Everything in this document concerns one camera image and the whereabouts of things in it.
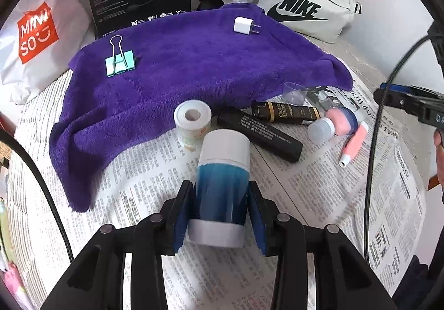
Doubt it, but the newspaper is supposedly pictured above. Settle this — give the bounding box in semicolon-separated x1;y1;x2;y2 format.
10;64;427;310

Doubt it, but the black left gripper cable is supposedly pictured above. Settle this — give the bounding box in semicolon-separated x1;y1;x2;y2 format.
0;129;74;264

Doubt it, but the blue bottle with white cap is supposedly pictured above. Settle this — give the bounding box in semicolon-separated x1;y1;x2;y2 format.
187;129;251;248

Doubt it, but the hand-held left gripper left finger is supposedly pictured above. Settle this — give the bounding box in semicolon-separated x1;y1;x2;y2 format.
42;180;195;310

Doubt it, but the purple towel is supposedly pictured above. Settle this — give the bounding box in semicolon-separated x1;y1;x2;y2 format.
49;4;354;213

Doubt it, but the black tube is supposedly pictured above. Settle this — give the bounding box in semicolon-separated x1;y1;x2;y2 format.
217;107;303;163

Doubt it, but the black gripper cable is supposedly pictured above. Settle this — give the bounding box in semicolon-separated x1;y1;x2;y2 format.
364;31;438;262
0;129;74;264

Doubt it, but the small translucent white bottle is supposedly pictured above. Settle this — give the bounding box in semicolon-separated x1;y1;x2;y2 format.
307;117;336;144

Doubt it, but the white textured mat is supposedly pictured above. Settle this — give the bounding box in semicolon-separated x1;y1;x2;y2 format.
7;34;431;310

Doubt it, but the white shopping bag red logo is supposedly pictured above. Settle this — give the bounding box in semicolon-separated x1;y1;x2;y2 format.
0;0;96;104

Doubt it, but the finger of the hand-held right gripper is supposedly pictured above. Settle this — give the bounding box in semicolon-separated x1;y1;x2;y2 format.
379;82;415;93
374;89;418;113

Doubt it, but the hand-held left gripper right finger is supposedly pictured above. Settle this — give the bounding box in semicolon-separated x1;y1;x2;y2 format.
247;180;398;310

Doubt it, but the white charger plug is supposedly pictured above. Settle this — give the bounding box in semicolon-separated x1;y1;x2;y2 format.
233;16;261;35

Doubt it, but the teal binder clip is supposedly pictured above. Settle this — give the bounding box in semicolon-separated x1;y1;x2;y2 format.
105;35;137;79

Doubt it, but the pink and white tube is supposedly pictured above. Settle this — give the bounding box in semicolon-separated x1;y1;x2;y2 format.
339;122;370;168

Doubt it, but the pink jar with blue lid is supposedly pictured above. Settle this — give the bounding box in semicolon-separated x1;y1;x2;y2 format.
324;106;359;136

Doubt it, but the person's right hand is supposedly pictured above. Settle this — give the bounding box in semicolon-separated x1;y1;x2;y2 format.
434;131;444;189

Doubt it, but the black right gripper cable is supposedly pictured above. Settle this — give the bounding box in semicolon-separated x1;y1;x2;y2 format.
364;31;438;262

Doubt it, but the white tape roll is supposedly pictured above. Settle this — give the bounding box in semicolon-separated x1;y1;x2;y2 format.
173;100;212;151

